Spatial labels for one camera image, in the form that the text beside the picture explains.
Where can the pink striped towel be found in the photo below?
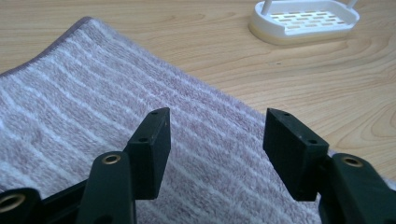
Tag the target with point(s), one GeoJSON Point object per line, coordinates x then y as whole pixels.
{"type": "Point", "coordinates": [77, 124]}

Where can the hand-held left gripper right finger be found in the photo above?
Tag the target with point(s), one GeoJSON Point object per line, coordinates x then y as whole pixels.
{"type": "Point", "coordinates": [295, 155]}

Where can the white plastic soap dish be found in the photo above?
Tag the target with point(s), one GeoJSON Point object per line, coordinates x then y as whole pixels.
{"type": "Point", "coordinates": [303, 23]}

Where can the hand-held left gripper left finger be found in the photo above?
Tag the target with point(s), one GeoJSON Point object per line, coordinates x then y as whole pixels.
{"type": "Point", "coordinates": [148, 155]}

